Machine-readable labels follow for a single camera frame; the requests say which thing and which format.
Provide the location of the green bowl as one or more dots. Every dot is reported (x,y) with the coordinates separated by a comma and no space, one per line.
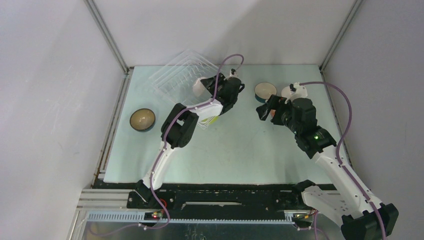
(208,121)

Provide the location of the grey cable duct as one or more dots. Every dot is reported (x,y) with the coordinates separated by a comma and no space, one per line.
(142,217)

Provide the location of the white wire dish rack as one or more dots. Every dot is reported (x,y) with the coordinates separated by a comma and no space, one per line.
(173,82)

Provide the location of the dark bowl beige inside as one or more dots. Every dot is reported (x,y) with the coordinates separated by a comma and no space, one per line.
(142,120)

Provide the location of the teal blue bowl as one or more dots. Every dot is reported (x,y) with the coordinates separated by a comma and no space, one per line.
(263,91)

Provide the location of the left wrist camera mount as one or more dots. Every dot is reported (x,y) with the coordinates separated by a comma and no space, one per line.
(233,75)

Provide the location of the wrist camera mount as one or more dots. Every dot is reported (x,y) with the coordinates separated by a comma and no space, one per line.
(233,75)
(300,92)

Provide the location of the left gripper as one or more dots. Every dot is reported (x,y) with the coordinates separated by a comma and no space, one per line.
(209,83)

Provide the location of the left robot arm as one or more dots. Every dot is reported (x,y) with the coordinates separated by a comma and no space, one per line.
(180,124)

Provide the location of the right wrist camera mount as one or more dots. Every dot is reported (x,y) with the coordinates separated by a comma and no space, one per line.
(300,92)

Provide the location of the orange bowl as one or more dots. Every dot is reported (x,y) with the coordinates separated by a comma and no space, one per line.
(287,92)

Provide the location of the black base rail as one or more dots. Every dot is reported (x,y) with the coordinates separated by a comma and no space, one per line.
(223,201)

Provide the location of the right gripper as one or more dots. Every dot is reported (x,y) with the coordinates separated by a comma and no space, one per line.
(275,102)

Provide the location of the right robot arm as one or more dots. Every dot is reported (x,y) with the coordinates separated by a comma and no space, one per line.
(357,211)

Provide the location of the white bowl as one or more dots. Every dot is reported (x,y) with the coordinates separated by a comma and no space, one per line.
(199,87)

